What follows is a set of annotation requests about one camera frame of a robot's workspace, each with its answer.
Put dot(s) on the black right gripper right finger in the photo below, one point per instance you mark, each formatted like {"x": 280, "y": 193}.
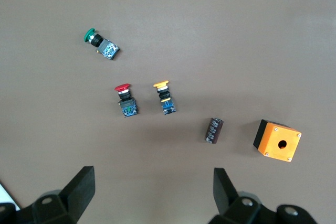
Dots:
{"x": 225, "y": 197}

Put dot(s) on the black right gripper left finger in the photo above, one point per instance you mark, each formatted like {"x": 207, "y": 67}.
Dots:
{"x": 78, "y": 195}

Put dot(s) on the green mushroom push button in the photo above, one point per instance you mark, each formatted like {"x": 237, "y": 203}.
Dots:
{"x": 103, "y": 45}

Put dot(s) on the orange and black button box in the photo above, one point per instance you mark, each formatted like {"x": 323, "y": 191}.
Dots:
{"x": 279, "y": 144}

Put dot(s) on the red mushroom push button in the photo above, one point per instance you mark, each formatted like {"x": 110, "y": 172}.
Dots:
{"x": 127, "y": 104}

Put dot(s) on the yellow mushroom push button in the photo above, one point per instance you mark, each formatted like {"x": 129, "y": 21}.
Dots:
{"x": 166, "y": 103}

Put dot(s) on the small black module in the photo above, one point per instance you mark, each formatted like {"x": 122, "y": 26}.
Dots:
{"x": 214, "y": 130}

